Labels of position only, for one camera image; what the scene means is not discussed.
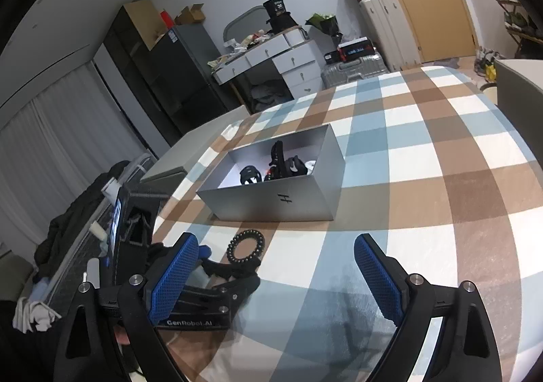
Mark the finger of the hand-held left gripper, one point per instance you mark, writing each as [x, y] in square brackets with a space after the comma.
[204, 252]
[237, 291]

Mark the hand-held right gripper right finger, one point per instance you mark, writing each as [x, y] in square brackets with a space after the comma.
[377, 280]

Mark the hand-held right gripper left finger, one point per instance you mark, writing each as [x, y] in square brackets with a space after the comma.
[174, 280]

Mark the black fabric hair band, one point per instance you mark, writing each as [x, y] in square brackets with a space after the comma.
[220, 269]

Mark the silver rectangular box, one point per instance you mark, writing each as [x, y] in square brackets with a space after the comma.
[263, 204]

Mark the black clothes pile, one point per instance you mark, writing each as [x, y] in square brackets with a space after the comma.
[72, 216]

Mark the black hair claw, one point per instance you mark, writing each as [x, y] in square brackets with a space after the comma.
[249, 175]

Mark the white curtain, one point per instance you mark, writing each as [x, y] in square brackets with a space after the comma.
[55, 144]

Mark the checkered tablecloth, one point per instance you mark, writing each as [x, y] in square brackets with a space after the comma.
[424, 153]

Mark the white cloth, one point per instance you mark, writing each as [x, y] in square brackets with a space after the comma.
[36, 314]

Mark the black refrigerator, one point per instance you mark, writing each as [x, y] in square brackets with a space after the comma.
[186, 76]

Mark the dark tall cabinet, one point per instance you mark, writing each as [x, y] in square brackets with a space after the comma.
[127, 68]

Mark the clutter pile on dresser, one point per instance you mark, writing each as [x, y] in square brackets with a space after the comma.
[237, 51]

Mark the flat cardboard sheet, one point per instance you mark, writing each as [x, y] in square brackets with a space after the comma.
[144, 21]

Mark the white drawer dresser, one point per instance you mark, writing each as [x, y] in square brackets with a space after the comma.
[292, 64]

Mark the open cardboard box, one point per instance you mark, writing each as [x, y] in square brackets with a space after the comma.
[191, 14]

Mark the silver suitcase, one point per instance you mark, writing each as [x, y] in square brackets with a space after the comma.
[352, 70]

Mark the arched mirror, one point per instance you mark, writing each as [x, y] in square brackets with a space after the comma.
[242, 25]

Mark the black red box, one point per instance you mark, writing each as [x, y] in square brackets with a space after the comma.
[352, 51]

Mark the white suitcase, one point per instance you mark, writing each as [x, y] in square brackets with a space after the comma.
[390, 30]

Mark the green black flower bouquet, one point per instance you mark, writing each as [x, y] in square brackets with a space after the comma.
[324, 28]

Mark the wooden door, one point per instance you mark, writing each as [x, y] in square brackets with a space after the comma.
[432, 4]

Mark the wooden shoe rack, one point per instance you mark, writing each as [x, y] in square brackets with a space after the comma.
[513, 25]

